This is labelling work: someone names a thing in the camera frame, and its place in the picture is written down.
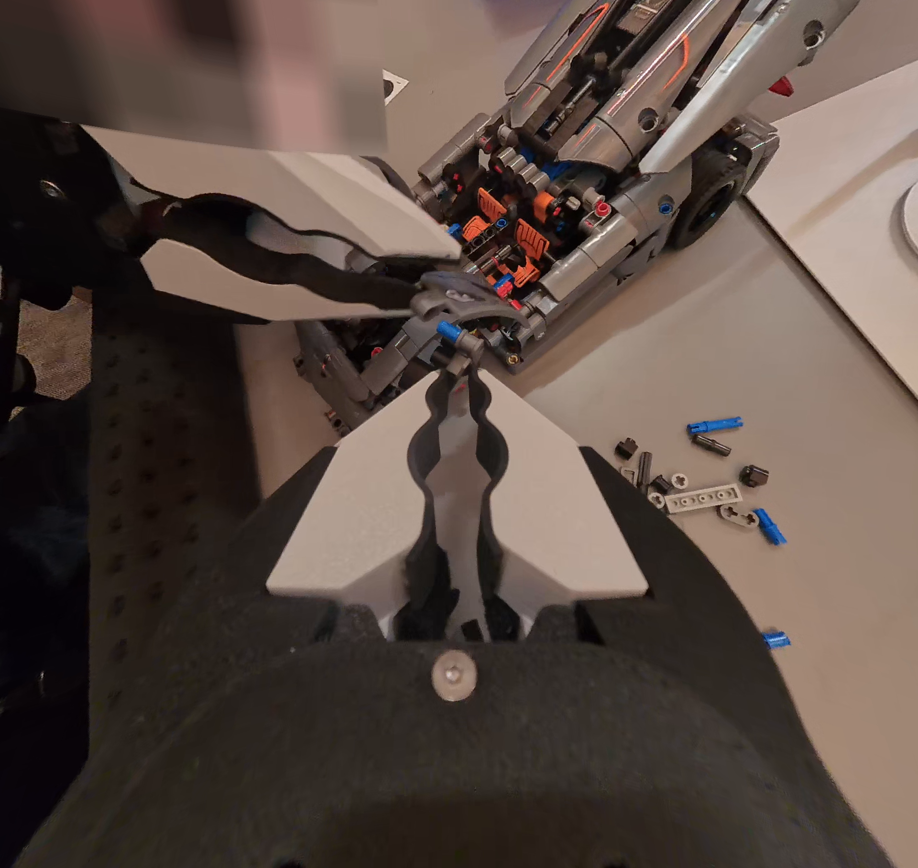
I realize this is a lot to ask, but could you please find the white book stand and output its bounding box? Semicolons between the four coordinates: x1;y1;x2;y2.
744;60;918;401

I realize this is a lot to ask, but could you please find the black mesh office chair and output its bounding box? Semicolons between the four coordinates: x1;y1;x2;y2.
88;302;264;690

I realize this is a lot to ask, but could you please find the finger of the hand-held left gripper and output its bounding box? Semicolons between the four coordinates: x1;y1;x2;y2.
81;124;465;261
138;236;426;324

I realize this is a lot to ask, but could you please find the grey lego car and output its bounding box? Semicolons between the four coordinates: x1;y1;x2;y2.
293;0;866;433

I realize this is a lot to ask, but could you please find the pile of small lego pieces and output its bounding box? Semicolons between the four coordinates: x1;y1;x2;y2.
612;415;790;548

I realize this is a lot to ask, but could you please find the person's body in dark clothing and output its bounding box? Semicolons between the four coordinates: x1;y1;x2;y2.
0;294;94;740

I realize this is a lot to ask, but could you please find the small grey lego subassembly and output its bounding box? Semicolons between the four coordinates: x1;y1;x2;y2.
400;269;533;376

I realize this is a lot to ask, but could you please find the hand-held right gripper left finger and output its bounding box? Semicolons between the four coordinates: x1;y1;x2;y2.
265;369;451;643

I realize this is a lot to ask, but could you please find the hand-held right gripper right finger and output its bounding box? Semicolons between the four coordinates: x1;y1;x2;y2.
470;366;651;641

